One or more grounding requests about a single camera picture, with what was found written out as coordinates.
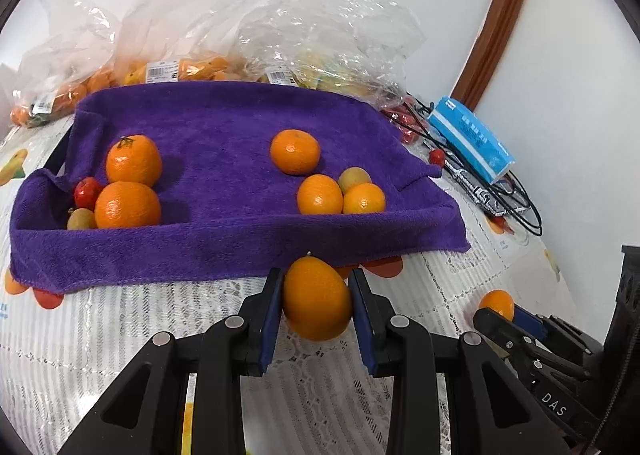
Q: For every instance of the clear bag of yellow fruits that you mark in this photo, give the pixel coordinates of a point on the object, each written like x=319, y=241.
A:
x=330, y=75

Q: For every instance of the brown wooden door frame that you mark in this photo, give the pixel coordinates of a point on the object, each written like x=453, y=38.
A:
x=505, y=0

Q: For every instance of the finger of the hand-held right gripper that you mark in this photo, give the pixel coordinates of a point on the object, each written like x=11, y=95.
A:
x=515, y=347
x=527, y=319

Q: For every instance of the fruit print lace tablecloth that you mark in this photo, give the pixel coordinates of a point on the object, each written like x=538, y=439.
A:
x=100, y=335

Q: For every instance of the blue tissue pack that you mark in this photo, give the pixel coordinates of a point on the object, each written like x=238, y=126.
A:
x=470, y=137

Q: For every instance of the purple towel covered tray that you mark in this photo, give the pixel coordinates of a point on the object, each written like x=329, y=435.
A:
x=225, y=135

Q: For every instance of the clear bag of oranges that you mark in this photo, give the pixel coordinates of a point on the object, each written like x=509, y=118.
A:
x=200, y=67

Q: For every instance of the large tangerine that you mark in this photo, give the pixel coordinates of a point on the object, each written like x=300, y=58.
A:
x=134, y=162
x=127, y=207

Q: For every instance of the medium round orange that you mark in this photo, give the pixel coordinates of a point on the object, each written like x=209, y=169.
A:
x=295, y=151

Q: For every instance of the clear bag of cherry tomatoes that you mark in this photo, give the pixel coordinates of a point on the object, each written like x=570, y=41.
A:
x=405, y=127

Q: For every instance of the clear bag of small tangerines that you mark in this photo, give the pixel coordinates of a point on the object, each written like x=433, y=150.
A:
x=65, y=95

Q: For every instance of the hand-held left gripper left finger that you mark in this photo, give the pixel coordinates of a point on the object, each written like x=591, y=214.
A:
x=270, y=322

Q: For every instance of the small red fruit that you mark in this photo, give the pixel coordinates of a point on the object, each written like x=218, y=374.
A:
x=86, y=191

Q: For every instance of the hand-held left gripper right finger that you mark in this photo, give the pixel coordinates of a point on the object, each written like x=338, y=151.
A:
x=362, y=327

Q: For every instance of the small yellow-green fruit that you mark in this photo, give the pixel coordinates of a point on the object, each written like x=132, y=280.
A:
x=352, y=177

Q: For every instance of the oval orange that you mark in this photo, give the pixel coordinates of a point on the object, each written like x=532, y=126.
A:
x=316, y=302

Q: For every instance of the black white printed packet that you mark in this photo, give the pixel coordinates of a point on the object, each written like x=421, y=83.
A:
x=475, y=190

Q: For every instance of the small tan fruit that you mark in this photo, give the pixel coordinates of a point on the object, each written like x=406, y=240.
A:
x=81, y=220

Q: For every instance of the small orange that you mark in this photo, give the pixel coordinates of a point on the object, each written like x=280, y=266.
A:
x=365, y=200
x=319, y=195

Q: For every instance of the loose cherry tomato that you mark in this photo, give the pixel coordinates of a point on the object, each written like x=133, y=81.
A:
x=437, y=157

